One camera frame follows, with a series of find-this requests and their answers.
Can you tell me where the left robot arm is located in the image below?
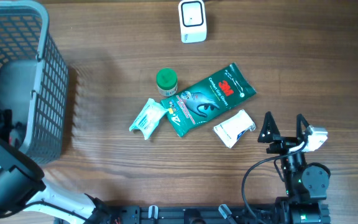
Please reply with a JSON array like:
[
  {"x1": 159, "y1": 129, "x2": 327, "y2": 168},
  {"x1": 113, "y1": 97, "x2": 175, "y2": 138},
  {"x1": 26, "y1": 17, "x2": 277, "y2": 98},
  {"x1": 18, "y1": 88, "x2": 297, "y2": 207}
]
[{"x1": 0, "y1": 139, "x2": 112, "y2": 223}]

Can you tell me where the white barcode scanner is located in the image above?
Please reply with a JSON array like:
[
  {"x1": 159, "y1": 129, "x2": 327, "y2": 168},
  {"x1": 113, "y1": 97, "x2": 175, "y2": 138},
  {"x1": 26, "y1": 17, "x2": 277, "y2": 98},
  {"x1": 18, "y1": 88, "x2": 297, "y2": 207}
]
[{"x1": 178, "y1": 0, "x2": 207, "y2": 44}]

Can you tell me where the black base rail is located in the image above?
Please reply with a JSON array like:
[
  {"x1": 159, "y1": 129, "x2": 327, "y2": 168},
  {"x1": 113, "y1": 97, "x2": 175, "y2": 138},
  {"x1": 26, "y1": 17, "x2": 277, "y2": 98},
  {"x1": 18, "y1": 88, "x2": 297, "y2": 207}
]
[{"x1": 53, "y1": 203, "x2": 331, "y2": 224}]

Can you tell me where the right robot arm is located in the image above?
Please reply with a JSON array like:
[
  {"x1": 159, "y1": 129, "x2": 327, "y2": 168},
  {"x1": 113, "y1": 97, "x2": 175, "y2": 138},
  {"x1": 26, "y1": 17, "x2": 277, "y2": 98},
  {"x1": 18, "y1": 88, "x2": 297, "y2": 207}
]
[{"x1": 258, "y1": 112, "x2": 331, "y2": 223}]

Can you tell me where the green lidded jar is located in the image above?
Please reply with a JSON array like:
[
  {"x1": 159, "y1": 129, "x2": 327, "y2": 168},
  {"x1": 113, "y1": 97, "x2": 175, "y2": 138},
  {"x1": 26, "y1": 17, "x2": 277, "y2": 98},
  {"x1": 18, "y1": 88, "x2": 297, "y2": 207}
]
[{"x1": 156, "y1": 68, "x2": 178, "y2": 97}]

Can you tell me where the white tissue pack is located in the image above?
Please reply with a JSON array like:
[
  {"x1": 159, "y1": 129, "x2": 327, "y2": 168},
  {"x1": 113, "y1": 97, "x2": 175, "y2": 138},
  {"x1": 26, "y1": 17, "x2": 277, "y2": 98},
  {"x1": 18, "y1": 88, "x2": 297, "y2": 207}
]
[{"x1": 213, "y1": 110, "x2": 256, "y2": 148}]

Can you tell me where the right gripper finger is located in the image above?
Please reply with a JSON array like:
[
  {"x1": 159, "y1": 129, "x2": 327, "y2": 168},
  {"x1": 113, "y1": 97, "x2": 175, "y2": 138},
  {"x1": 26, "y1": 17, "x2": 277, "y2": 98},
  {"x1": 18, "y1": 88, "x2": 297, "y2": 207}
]
[
  {"x1": 257, "y1": 111, "x2": 280, "y2": 143},
  {"x1": 296, "y1": 114, "x2": 310, "y2": 140}
]

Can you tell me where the green 3M gloves package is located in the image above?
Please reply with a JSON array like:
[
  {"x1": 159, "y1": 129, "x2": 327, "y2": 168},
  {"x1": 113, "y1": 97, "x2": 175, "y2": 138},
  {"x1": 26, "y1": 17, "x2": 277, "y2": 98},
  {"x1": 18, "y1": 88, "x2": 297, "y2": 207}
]
[{"x1": 161, "y1": 63, "x2": 256, "y2": 137}]

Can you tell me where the teal wet wipes pack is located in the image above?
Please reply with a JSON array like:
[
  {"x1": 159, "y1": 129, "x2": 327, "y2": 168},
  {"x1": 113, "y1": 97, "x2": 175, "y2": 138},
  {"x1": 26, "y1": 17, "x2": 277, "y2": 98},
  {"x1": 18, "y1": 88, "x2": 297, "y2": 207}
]
[{"x1": 129, "y1": 98, "x2": 168, "y2": 140}]

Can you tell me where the grey plastic shopping basket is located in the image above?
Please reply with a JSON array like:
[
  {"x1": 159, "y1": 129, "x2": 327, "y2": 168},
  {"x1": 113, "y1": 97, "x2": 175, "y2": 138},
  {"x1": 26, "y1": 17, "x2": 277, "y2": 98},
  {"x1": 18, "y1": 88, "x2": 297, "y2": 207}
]
[{"x1": 0, "y1": 1, "x2": 69, "y2": 165}]

